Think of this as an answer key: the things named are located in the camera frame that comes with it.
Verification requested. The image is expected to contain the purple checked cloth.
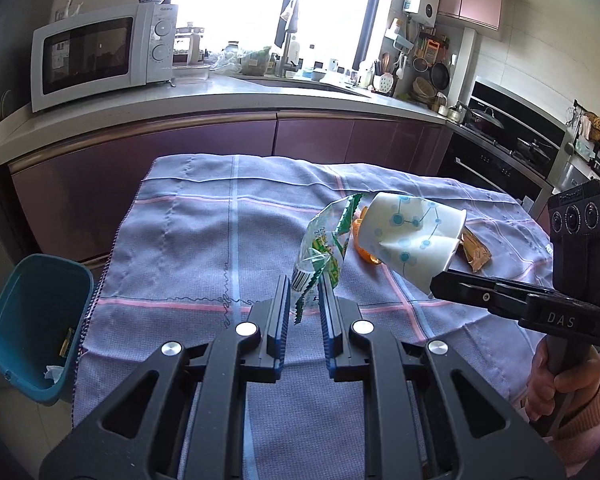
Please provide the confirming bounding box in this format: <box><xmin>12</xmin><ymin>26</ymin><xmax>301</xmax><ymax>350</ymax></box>
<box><xmin>71</xmin><ymin>152</ymin><xmax>556</xmax><ymax>480</ymax></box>

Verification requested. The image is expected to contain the gold brown snack wrapper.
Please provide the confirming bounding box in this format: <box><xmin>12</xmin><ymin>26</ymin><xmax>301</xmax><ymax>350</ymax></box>
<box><xmin>59</xmin><ymin>327</ymin><xmax>77</xmax><ymax>359</ymax></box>

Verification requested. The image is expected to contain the clear plastic bag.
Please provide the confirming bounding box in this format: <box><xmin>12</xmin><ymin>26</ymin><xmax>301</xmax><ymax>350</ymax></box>
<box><xmin>207</xmin><ymin>45</ymin><xmax>273</xmax><ymax>76</ymax></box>

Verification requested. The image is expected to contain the white utensil holder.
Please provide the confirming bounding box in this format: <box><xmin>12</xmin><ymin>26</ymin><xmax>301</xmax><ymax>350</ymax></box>
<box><xmin>372</xmin><ymin>60</ymin><xmax>396</xmax><ymax>97</ymax></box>

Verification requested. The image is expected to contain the green clear snack wrapper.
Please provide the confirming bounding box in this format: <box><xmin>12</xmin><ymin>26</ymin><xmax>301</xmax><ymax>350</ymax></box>
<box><xmin>291</xmin><ymin>194</ymin><xmax>365</xmax><ymax>328</ymax></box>

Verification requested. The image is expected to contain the person's right hand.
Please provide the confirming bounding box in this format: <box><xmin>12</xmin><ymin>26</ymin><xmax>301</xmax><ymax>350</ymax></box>
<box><xmin>525</xmin><ymin>335</ymin><xmax>600</xmax><ymax>423</ymax></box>

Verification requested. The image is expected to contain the kitchen window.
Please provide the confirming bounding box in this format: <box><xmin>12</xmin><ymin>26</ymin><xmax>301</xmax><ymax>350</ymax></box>
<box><xmin>170</xmin><ymin>0</ymin><xmax>388</xmax><ymax>68</ymax></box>

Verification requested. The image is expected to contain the white microwave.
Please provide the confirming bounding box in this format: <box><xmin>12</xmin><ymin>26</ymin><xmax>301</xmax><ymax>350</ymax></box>
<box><xmin>30</xmin><ymin>2</ymin><xmax>180</xmax><ymax>113</ymax></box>

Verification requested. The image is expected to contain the person's right forearm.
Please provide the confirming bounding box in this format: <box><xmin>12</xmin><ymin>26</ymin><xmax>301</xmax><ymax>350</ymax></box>
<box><xmin>510</xmin><ymin>375</ymin><xmax>600</xmax><ymax>480</ymax></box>

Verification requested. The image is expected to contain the pink kitchen base cabinet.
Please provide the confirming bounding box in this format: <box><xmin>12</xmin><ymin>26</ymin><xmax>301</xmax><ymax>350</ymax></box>
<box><xmin>7</xmin><ymin>110</ymin><xmax>456</xmax><ymax>266</ymax></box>

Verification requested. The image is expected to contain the brown food wrapper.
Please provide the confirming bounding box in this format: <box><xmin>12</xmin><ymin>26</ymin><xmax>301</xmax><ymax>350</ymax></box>
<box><xmin>460</xmin><ymin>225</ymin><xmax>493</xmax><ymax>273</ymax></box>

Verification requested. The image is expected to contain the orange peel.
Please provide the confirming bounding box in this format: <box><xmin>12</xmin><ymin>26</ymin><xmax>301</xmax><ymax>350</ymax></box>
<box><xmin>352</xmin><ymin>205</ymin><xmax>383</xmax><ymax>267</ymax></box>

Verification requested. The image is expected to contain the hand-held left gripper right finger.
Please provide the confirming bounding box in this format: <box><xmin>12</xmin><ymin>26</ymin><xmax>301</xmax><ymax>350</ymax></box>
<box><xmin>317</xmin><ymin>280</ymin><xmax>567</xmax><ymax>480</ymax></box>

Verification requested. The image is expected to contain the black lidded wok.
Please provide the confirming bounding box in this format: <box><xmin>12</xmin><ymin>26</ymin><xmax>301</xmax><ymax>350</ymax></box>
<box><xmin>517</xmin><ymin>137</ymin><xmax>553</xmax><ymax>162</ymax></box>

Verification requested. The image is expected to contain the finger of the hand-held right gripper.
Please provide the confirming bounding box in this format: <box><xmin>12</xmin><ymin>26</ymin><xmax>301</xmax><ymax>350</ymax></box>
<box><xmin>447</xmin><ymin>269</ymin><xmax>557</xmax><ymax>296</ymax></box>
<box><xmin>429</xmin><ymin>272</ymin><xmax>530</xmax><ymax>319</ymax></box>

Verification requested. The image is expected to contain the white blue-dotted paper cup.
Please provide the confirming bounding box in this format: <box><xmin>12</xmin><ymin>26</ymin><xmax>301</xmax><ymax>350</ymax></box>
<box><xmin>350</xmin><ymin>191</ymin><xmax>468</xmax><ymax>295</ymax></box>

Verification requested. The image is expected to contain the metal kitchen faucet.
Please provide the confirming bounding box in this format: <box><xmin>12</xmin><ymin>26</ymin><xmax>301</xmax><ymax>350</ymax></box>
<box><xmin>275</xmin><ymin>0</ymin><xmax>301</xmax><ymax>78</ymax></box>

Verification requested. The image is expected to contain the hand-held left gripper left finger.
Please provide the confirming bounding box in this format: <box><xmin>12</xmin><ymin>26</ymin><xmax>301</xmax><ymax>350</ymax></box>
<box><xmin>39</xmin><ymin>275</ymin><xmax>292</xmax><ymax>480</ymax></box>

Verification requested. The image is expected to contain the teal plastic bin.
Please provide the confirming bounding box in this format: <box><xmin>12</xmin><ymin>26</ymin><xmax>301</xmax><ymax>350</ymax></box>
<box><xmin>0</xmin><ymin>253</ymin><xmax>95</xmax><ymax>407</ymax></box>

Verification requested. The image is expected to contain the black frying pan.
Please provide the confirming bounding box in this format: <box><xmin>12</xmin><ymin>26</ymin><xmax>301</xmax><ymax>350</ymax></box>
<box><xmin>430</xmin><ymin>61</ymin><xmax>451</xmax><ymax>90</ymax></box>

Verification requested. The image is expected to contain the pot with glass lid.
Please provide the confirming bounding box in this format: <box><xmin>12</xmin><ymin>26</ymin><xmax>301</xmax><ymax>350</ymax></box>
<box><xmin>462</xmin><ymin>107</ymin><xmax>505</xmax><ymax>136</ymax></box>

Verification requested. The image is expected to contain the silver kettle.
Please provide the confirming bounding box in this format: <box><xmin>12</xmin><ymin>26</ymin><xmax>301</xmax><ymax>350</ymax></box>
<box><xmin>437</xmin><ymin>101</ymin><xmax>468</xmax><ymax>123</ymax></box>

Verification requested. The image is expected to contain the black integrated stove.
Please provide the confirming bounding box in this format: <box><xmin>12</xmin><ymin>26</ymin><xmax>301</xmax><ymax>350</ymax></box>
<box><xmin>437</xmin><ymin>79</ymin><xmax>568</xmax><ymax>221</ymax></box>

